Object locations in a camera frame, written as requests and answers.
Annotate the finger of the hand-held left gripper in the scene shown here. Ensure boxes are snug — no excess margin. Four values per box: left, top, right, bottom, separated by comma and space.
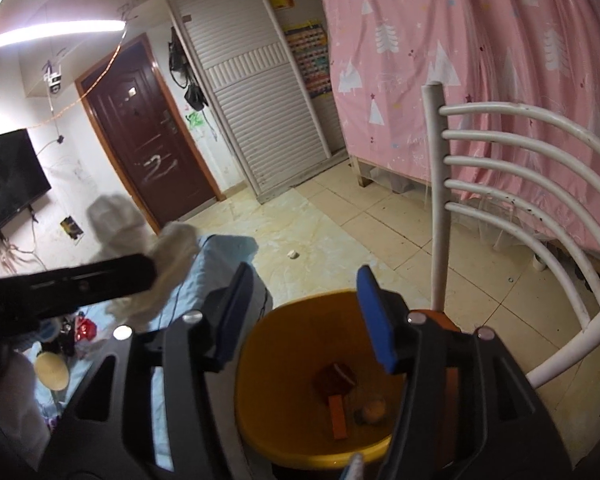
0, 253, 157, 328

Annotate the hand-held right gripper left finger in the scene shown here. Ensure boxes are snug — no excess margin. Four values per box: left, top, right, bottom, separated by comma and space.
40, 262, 254, 471

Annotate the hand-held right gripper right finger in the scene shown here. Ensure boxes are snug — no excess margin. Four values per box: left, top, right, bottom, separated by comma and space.
357, 265, 573, 480

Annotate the yellow plastic bin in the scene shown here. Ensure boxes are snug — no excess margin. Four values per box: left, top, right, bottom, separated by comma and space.
234, 289, 416, 468

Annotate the white tissue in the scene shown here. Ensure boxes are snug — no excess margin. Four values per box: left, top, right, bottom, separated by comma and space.
87, 194, 201, 332

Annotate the red shiny packet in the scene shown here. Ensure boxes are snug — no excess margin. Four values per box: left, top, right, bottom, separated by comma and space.
75, 315, 99, 356

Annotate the round tan lid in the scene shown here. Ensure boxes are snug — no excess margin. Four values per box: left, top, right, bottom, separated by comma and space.
34, 352, 71, 391

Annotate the round brown object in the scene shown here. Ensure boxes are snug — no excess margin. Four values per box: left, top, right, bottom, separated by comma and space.
355, 397, 388, 425

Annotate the white metal chair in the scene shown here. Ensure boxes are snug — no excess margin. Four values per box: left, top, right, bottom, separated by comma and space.
422, 82, 600, 391

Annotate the dark brown door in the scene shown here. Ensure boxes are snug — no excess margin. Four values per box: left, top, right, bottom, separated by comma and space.
75, 34, 222, 235

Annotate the white shutter wardrobe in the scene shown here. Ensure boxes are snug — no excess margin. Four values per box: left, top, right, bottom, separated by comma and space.
167, 0, 348, 204

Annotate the ceiling tube light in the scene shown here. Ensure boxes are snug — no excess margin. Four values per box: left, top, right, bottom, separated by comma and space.
0, 19, 128, 50

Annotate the pink printed curtain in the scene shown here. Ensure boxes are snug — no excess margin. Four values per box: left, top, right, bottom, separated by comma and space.
317, 0, 600, 281

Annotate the open wall socket box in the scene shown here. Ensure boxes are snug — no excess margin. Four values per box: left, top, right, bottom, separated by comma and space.
60, 216, 84, 242

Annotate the wall-mounted black television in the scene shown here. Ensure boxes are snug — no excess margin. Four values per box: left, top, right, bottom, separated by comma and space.
0, 129, 52, 242

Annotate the wooden bed frame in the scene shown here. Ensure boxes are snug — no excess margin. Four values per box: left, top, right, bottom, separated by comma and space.
350, 154, 433, 195

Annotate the white security camera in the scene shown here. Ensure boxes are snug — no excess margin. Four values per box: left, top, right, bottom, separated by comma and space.
42, 62, 64, 94

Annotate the colourful grid wall poster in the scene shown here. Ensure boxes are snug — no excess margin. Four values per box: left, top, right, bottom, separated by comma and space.
284, 20, 332, 102

